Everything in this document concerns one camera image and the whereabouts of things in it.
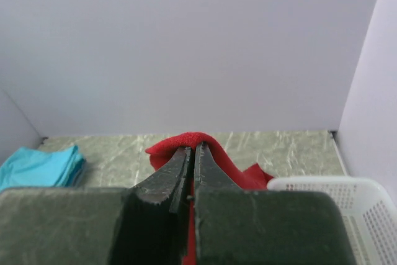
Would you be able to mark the white plastic perforated basket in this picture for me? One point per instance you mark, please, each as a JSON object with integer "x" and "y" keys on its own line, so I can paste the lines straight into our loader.
{"x": 368, "y": 213}

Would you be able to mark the light blue folded t shirt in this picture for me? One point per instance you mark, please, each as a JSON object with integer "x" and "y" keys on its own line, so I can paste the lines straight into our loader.
{"x": 34, "y": 168}

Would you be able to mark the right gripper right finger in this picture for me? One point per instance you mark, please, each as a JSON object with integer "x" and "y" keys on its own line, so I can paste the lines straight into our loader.
{"x": 260, "y": 218}

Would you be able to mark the red t shirt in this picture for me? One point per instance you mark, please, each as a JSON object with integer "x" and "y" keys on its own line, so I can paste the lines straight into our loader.
{"x": 217, "y": 159}

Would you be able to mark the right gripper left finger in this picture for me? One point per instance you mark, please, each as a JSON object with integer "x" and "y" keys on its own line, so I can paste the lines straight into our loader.
{"x": 144, "y": 224}

